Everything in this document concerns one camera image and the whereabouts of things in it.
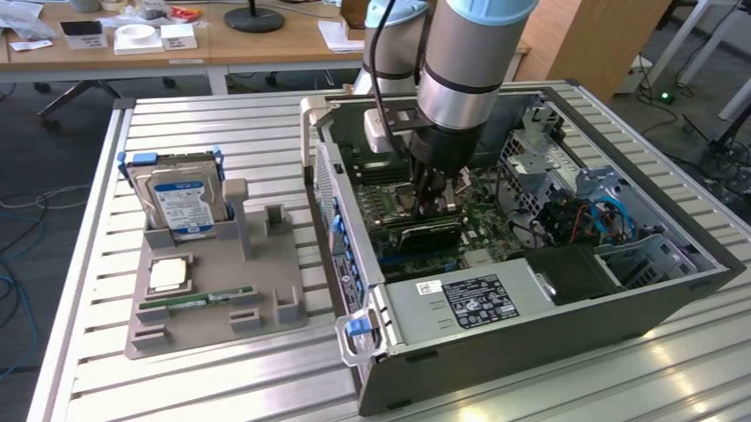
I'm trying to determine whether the brown cardboard box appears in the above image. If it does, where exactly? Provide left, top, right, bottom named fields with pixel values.
left=339, top=0, right=377, bottom=40

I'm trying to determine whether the open grey PC case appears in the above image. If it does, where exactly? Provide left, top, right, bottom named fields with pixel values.
left=298, top=85, right=747, bottom=417

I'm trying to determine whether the blue data wire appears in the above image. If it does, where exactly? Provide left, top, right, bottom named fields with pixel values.
left=586, top=198, right=639, bottom=244

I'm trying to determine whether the white floor cable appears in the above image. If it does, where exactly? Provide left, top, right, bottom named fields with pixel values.
left=0, top=184, right=90, bottom=210

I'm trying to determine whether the black chair base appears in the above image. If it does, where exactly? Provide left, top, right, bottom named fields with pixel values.
left=35, top=78, right=178, bottom=131

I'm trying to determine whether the white box with black top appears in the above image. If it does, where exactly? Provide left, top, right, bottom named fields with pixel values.
left=61, top=20, right=110, bottom=49

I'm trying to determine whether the wooden desk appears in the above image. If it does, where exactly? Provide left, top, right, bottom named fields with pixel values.
left=0, top=0, right=533, bottom=84

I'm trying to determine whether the wooden cabinet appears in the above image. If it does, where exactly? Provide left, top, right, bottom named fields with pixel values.
left=515, top=0, right=674, bottom=102

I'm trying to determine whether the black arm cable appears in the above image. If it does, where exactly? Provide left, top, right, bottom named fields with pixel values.
left=367, top=0, right=414, bottom=153

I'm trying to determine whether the crumpled plastic bag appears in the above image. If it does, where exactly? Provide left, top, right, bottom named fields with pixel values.
left=0, top=0, right=61, bottom=40

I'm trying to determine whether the plain white box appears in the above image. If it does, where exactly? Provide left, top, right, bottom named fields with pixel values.
left=159, top=24, right=199, bottom=52

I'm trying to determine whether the metal disk bay cage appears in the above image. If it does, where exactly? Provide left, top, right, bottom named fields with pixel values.
left=498, top=127, right=589, bottom=207

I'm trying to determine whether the grey power supply unit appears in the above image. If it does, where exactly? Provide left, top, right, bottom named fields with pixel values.
left=375, top=258, right=558, bottom=348

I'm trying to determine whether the silver chipset heatsink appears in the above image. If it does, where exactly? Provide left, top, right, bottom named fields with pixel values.
left=463, top=250, right=502, bottom=270

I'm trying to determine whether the CPU socket cover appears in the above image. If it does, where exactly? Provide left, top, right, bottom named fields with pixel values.
left=455, top=165, right=475, bottom=197

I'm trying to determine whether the stack of white papers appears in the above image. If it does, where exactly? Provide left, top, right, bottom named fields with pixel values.
left=317, top=19, right=366, bottom=54

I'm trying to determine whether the white tape roll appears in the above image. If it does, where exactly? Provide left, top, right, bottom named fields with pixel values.
left=113, top=24, right=166, bottom=56

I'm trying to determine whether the green motherboard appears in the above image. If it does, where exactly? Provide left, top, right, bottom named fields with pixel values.
left=339, top=149, right=530, bottom=285

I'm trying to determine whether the black graphics card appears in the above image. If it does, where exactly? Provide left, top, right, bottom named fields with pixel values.
left=375, top=210, right=469, bottom=258

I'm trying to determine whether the silver CPU chip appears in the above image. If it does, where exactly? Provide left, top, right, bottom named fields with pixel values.
left=146, top=258, right=194, bottom=295

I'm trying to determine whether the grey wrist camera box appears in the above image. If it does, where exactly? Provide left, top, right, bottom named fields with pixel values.
left=363, top=109, right=413, bottom=154

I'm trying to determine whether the hard disk in blue carrier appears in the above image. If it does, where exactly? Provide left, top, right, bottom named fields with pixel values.
left=115, top=147, right=230, bottom=243

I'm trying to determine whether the grey parts rack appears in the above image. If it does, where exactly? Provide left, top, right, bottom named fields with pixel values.
left=123, top=178, right=311, bottom=360

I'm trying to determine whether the green RAM stick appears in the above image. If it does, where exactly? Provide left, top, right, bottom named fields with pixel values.
left=139, top=286, right=258, bottom=311

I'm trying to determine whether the black lamp base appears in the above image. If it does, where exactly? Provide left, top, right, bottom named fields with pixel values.
left=223, top=0, right=289, bottom=33

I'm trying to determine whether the white table frame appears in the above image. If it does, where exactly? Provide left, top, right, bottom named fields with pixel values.
left=645, top=0, right=751, bottom=120

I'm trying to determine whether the blue floor cable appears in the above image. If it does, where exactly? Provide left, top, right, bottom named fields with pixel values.
left=0, top=210, right=47, bottom=379

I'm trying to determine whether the CPU socket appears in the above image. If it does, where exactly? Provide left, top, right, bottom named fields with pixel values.
left=389, top=180, right=422, bottom=216

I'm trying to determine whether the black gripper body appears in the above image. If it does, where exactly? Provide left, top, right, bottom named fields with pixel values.
left=407, top=125, right=483, bottom=178

